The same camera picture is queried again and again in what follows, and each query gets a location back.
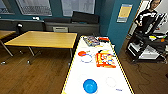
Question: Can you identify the person in black jacket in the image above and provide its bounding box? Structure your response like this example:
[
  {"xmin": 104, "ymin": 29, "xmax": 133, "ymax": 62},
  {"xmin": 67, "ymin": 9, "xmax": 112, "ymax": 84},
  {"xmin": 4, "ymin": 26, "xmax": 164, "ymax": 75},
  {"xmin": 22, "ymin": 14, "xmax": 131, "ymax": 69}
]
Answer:
[{"xmin": 134, "ymin": 0, "xmax": 164, "ymax": 36}]

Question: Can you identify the interior window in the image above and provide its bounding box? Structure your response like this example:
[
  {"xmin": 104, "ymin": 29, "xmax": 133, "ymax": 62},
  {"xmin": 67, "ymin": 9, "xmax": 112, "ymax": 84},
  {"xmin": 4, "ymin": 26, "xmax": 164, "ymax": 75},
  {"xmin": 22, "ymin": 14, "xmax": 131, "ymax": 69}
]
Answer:
[
  {"xmin": 60, "ymin": 0, "xmax": 97, "ymax": 18},
  {"xmin": 15, "ymin": 0, "xmax": 53, "ymax": 17},
  {"xmin": 0, "ymin": 0, "xmax": 16, "ymax": 16}
]

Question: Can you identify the dark long sofa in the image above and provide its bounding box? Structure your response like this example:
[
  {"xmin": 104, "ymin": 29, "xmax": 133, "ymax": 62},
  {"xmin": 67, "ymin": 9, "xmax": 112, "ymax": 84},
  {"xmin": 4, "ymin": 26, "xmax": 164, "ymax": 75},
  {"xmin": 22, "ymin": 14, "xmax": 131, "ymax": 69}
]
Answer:
[{"xmin": 0, "ymin": 11, "xmax": 101, "ymax": 37}]

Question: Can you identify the wooden table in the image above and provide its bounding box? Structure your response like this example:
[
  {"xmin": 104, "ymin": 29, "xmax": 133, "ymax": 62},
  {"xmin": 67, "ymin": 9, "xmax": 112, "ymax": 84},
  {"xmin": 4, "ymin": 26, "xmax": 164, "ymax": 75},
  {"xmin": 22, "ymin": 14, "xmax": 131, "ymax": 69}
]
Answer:
[
  {"xmin": 4, "ymin": 30, "xmax": 78, "ymax": 66},
  {"xmin": 0, "ymin": 30, "xmax": 18, "ymax": 58}
]

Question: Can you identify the black wheeled cart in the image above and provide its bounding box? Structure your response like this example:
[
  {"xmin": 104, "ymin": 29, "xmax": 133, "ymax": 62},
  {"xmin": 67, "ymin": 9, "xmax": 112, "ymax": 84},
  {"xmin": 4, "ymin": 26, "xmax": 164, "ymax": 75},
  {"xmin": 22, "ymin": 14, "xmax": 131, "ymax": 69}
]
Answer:
[{"xmin": 126, "ymin": 31, "xmax": 168, "ymax": 64}]

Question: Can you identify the clear plastic bowl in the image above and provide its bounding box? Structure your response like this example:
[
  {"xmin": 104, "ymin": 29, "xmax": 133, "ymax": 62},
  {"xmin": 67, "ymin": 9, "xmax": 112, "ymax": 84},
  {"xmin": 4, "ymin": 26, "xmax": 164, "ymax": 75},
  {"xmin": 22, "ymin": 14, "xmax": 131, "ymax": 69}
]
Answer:
[{"xmin": 105, "ymin": 76, "xmax": 118, "ymax": 88}]

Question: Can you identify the white box on cart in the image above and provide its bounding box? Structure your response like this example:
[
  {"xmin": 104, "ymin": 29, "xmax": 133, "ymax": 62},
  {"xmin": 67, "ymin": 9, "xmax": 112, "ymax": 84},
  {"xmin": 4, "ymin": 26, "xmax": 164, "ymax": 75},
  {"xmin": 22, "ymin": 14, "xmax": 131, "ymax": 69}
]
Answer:
[{"xmin": 134, "ymin": 44, "xmax": 166, "ymax": 61}]

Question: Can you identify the yellow wall notice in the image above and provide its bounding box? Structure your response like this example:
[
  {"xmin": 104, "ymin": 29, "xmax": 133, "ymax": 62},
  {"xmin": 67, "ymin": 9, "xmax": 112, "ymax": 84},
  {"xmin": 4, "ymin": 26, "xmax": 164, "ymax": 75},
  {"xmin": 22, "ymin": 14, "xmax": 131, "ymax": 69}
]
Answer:
[{"xmin": 116, "ymin": 3, "xmax": 133, "ymax": 24}]

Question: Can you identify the grey tray container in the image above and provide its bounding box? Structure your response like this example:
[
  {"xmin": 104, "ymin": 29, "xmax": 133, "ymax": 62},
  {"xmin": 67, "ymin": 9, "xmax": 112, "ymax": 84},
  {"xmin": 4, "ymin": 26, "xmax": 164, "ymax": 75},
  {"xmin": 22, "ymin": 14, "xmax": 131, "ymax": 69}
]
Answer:
[{"xmin": 83, "ymin": 35, "xmax": 101, "ymax": 48}]

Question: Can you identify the blue bowl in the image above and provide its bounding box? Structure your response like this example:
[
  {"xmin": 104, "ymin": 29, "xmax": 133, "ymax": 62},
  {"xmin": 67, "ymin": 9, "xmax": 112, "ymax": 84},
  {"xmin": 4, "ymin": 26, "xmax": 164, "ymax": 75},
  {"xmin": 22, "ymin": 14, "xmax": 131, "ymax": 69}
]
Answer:
[{"xmin": 82, "ymin": 78, "xmax": 99, "ymax": 94}]

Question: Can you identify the yellow object on cart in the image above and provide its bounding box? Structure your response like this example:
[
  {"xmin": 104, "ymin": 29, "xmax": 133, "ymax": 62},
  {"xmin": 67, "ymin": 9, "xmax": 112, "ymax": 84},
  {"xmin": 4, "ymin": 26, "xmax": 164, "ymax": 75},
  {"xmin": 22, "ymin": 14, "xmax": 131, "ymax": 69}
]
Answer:
[{"xmin": 148, "ymin": 35, "xmax": 158, "ymax": 41}]

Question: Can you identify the small blue white label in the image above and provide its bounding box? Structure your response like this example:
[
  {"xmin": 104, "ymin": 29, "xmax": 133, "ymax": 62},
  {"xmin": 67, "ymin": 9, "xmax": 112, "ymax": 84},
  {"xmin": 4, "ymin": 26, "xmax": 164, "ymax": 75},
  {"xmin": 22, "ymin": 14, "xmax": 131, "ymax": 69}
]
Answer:
[{"xmin": 115, "ymin": 87, "xmax": 124, "ymax": 92}]

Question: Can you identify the red bowl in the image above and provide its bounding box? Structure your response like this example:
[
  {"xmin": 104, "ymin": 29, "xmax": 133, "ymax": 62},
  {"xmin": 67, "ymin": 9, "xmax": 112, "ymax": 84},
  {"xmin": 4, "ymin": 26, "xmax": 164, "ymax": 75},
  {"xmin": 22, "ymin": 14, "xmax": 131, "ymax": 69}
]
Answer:
[{"xmin": 98, "ymin": 36, "xmax": 110, "ymax": 43}]

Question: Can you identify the dark sofa cushion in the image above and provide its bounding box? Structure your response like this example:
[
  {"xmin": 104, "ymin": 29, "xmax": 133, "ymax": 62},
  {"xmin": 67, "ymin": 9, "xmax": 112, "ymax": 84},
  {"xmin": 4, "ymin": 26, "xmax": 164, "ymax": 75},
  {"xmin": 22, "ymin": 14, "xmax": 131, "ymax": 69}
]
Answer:
[{"xmin": 71, "ymin": 11, "xmax": 100, "ymax": 25}]

